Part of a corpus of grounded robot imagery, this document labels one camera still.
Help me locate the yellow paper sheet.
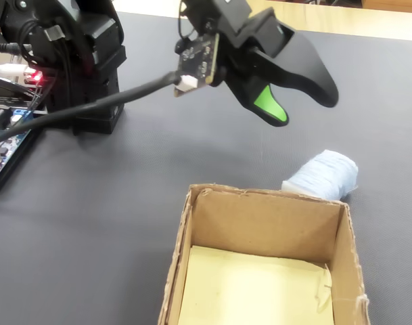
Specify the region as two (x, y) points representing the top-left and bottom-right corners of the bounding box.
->
(177, 245), (336, 325)

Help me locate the black power plug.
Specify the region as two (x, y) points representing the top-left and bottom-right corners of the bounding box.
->
(0, 41), (24, 56)

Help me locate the brown cardboard box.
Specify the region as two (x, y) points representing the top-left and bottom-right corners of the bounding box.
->
(157, 183), (371, 325)

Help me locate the blue controller circuit board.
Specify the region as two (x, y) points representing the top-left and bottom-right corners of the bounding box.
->
(0, 107), (36, 179)

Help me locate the black camera circuit board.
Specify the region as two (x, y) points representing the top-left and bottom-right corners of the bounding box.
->
(173, 32), (221, 99)

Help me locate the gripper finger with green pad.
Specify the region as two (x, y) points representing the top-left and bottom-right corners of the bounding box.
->
(222, 72), (290, 129)

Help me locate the white cable plug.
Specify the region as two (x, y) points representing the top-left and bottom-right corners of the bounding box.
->
(0, 63), (36, 77)

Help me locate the silver cable clip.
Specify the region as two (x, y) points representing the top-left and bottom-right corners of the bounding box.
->
(42, 24), (65, 42)

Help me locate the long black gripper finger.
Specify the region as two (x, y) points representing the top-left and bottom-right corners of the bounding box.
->
(254, 31), (340, 109)

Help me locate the dark grey table mat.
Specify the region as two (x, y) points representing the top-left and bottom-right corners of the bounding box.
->
(0, 12), (412, 325)

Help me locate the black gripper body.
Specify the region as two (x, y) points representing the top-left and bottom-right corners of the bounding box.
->
(180, 0), (296, 87)

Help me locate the blue electronics circuit board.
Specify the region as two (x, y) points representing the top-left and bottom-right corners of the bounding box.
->
(0, 113), (47, 196)

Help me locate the small board with red LED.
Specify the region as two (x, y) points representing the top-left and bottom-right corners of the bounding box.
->
(24, 68), (46, 87)

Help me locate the light blue block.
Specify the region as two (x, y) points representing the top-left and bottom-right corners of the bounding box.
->
(281, 148), (359, 202)

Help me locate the thick black cable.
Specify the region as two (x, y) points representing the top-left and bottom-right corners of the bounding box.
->
(0, 70), (183, 150)

